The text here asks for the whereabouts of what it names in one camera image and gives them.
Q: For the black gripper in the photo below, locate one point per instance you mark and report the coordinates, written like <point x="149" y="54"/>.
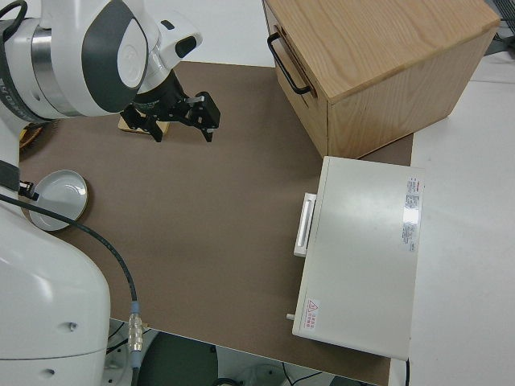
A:
<point x="169" y="102"/>

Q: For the gray round plate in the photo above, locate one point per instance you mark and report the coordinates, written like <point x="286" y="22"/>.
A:
<point x="60" y="193"/>

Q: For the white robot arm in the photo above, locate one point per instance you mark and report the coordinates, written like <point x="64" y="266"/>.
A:
<point x="60" y="44"/>

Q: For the wooden mug tree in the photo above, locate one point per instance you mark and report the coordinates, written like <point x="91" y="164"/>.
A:
<point x="122" y="126"/>

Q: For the round wicker basket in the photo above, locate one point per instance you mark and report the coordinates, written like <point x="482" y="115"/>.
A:
<point x="30" y="136"/>

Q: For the wooden drawer cabinet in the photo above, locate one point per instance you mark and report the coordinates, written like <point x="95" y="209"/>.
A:
<point x="382" y="44"/>

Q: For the white toaster oven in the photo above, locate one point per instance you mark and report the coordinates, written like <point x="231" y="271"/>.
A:
<point x="362" y="257"/>

